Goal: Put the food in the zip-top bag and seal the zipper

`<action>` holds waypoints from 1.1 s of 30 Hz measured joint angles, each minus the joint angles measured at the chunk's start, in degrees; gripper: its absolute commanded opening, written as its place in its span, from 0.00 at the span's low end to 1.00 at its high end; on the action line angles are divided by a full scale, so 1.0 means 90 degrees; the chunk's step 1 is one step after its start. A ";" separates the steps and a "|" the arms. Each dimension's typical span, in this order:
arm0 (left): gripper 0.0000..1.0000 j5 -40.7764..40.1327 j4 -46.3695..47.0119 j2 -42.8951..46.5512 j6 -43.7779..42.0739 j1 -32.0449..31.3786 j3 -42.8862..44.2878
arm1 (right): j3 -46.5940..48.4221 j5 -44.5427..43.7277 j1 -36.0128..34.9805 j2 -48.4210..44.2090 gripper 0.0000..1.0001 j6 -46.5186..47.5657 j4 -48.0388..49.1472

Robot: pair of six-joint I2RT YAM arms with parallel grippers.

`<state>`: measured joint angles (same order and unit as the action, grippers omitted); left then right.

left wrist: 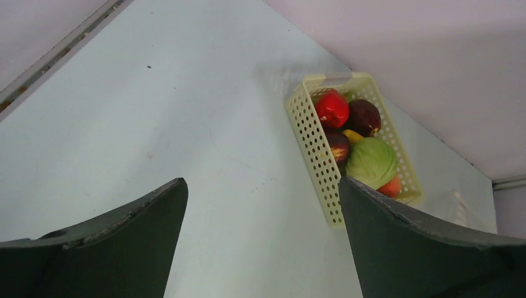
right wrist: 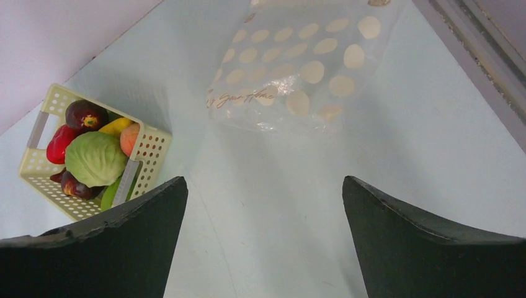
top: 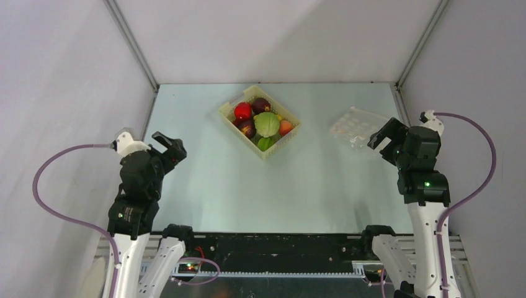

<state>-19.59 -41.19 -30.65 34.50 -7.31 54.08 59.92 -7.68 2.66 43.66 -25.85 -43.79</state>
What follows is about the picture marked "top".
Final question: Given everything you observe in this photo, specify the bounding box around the clear zip top bag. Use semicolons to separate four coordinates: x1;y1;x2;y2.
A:
329;106;389;150

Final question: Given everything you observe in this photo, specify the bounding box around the dark red apple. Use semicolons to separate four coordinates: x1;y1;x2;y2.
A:
237;120;256;140

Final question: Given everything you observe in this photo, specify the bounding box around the green cabbage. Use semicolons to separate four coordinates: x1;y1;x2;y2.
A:
254;112;280;137

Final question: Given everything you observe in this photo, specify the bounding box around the red yellow apple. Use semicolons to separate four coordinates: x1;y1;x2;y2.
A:
251;97;272;115

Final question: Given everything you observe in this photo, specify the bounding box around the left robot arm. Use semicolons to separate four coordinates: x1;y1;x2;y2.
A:
102;130;196;297

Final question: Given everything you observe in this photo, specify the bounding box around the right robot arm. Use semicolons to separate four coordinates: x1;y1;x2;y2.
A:
360;118;461;297

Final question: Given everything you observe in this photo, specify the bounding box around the red bell pepper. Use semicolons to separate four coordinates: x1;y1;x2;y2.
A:
233;102;252;120

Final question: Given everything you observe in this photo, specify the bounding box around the green leafy vegetable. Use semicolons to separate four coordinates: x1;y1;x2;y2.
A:
257;137;275;151

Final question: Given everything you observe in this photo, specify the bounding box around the cream perforated plastic basket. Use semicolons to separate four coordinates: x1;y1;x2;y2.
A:
219;85;301;160

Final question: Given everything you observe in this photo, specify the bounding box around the orange peach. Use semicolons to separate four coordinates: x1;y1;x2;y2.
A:
279;119;294;137

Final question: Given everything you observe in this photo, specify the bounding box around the small circuit board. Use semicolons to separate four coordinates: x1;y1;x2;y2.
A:
177;263;201;274

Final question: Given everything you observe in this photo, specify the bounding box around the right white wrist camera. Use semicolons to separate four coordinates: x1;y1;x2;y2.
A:
419;110;444;137

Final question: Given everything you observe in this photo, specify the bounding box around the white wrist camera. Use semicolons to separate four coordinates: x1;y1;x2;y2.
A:
111;127;151;158
419;110;444;137

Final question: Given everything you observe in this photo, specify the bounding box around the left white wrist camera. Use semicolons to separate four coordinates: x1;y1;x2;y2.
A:
111;127;151;158

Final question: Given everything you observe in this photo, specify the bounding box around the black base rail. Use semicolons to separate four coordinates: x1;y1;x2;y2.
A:
184;232;379;275

